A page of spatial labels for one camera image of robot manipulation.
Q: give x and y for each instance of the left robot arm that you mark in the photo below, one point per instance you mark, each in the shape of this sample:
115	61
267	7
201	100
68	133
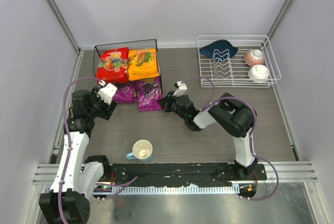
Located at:
68	198

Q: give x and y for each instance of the blue and white mug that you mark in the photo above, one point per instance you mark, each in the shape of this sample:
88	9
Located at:
142	150

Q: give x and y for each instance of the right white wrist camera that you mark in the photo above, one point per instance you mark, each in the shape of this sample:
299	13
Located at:
181	88

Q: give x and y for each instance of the red candy bag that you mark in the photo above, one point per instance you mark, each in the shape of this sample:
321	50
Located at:
113	66

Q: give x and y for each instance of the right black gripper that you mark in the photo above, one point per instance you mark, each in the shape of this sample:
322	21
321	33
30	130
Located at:
170	101

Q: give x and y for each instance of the wooden wire-frame shelf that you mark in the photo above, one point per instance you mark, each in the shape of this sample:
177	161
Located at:
132	45

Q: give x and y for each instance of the white wire dish rack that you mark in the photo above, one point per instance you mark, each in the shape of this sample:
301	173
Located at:
229	69

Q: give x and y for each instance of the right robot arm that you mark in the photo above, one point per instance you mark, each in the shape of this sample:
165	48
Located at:
236	117

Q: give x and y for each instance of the pink patterned bowl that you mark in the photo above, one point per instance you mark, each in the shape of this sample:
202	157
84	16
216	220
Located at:
254	57

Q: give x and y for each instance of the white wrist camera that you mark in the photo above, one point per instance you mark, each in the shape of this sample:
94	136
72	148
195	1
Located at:
107	91
181	88

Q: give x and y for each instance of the white bowl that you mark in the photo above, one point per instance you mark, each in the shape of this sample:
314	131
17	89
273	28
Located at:
258	73

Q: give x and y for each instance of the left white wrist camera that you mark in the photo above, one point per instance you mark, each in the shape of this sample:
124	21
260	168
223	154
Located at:
107	91

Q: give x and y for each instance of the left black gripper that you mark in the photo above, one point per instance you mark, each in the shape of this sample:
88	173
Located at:
109	108

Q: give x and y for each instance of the orange candy bag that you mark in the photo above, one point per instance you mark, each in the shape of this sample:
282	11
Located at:
142	64

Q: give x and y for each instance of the dark blue leaf plate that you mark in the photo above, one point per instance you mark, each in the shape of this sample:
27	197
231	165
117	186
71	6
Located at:
220	49

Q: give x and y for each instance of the purple candy bag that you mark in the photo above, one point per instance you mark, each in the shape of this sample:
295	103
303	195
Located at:
148	92
125	93

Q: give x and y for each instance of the white slotted cable duct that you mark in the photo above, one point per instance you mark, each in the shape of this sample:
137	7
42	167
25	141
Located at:
189	190

